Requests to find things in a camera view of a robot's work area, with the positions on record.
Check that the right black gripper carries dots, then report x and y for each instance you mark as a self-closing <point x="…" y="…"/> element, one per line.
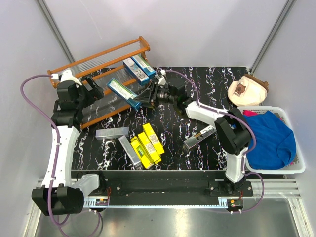
<point x="149" y="96"/>

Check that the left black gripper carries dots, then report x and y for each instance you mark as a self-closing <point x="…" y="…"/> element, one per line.
<point x="96" y="93"/>

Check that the blue toothpaste box with label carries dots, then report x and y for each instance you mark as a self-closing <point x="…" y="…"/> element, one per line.
<point x="125" y="93"/>

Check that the blue toothpaste box plain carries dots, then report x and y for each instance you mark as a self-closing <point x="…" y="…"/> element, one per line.
<point x="140" y="76"/>

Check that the silver black toothpaste box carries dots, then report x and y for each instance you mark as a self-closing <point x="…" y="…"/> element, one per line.
<point x="199" y="137"/>

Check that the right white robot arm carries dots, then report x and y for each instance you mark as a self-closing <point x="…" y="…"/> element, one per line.
<point x="232" y="129"/>

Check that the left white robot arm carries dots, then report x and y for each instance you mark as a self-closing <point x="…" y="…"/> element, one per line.
<point x="58" y="195"/>

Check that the orange wooden shelf rack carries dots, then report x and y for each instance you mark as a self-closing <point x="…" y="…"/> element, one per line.
<point x="102" y="67"/>

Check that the yellow toothpaste box right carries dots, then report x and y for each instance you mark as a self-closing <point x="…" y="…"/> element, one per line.
<point x="153" y="138"/>

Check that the yellow toothpaste box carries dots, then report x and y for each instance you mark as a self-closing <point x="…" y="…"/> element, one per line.
<point x="141" y="153"/>
<point x="153" y="138"/>
<point x="153" y="155"/>

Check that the silver toothpaste box flat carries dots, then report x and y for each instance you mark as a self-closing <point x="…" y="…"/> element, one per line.
<point x="111" y="133"/>

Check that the yellow toothpaste box left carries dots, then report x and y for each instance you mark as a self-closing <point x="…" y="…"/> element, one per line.
<point x="141" y="153"/>

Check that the silver toothpaste box angled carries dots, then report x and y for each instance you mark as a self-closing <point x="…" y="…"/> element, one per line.
<point x="130" y="152"/>

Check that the yellow toothpaste box middle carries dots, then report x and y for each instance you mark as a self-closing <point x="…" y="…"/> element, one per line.
<point x="153" y="155"/>

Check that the pink cloth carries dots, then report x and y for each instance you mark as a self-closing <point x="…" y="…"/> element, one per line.
<point x="249" y="113"/>

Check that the blue cloth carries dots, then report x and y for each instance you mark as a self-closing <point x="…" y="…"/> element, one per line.
<point x="275" y="142"/>

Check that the white plastic basket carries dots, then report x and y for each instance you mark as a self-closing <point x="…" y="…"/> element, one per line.
<point x="298" y="165"/>

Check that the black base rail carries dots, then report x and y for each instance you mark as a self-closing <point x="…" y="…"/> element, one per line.
<point x="167" y="189"/>

